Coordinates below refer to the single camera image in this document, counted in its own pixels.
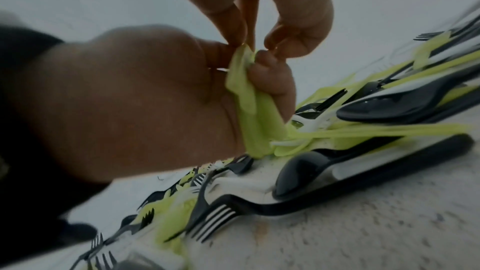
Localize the person's right hand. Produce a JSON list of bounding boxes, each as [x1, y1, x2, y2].
[[6, 24, 298, 184]]

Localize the green plastic utensil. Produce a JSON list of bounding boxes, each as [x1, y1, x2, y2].
[[224, 44, 314, 159]]

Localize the pile of plastic cutlery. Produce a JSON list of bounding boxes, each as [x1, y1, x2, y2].
[[69, 5, 480, 270]]

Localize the black wrist strap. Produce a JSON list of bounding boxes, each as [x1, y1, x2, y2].
[[0, 10, 111, 244]]

